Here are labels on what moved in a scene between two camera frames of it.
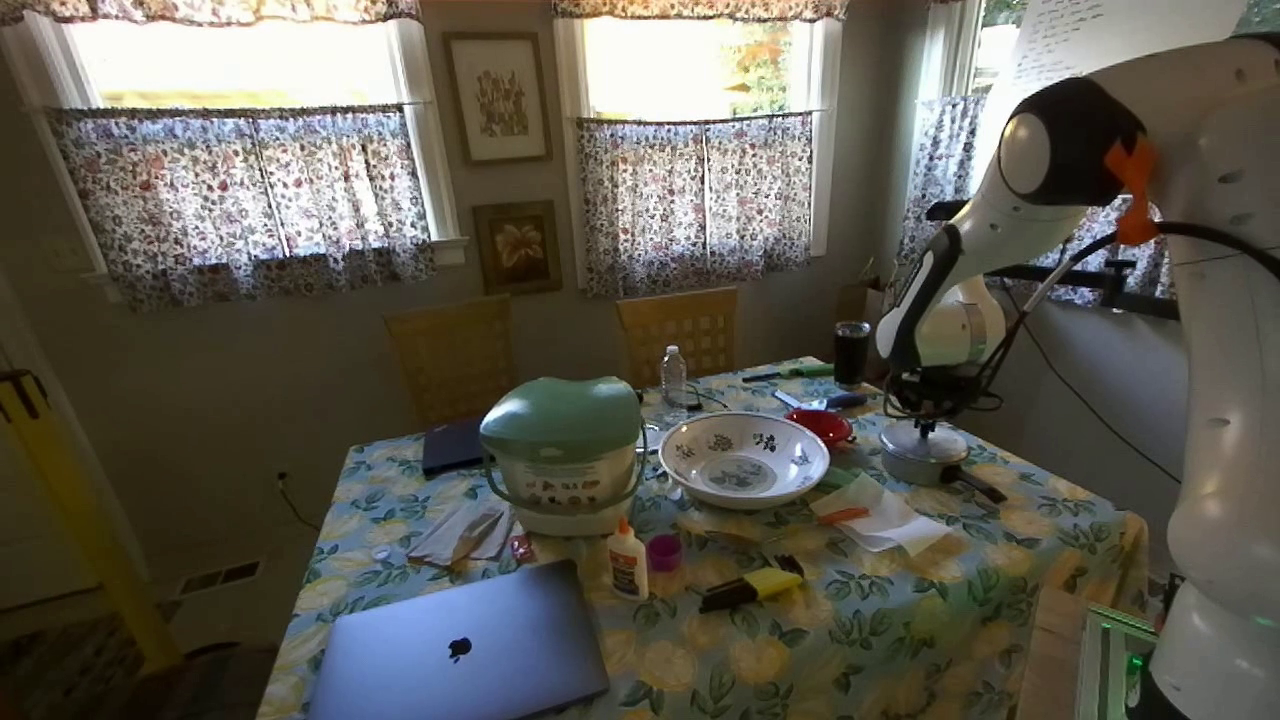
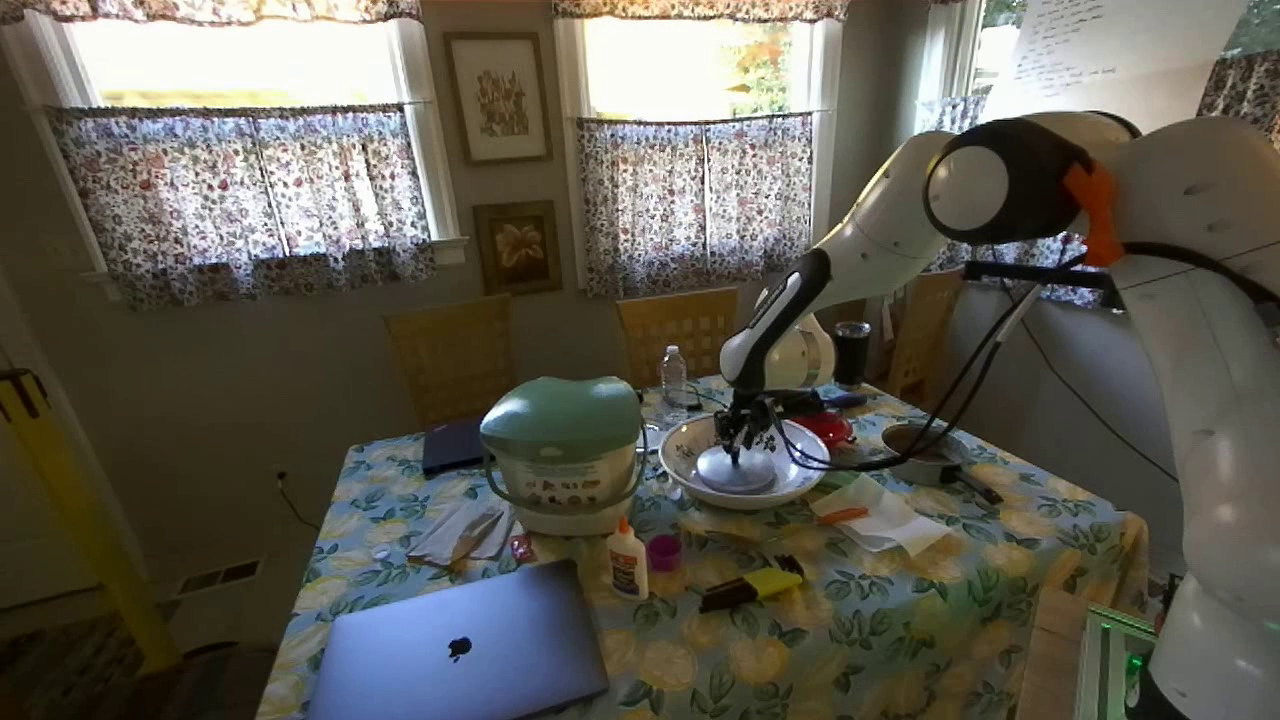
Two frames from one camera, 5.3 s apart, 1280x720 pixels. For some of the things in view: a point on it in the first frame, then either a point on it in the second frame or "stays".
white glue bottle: x=625 y=567 stays
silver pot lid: x=934 y=449 -> x=744 y=472
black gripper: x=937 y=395 -> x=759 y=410
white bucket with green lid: x=567 y=452 stays
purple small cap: x=664 y=553 stays
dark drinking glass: x=851 y=349 stays
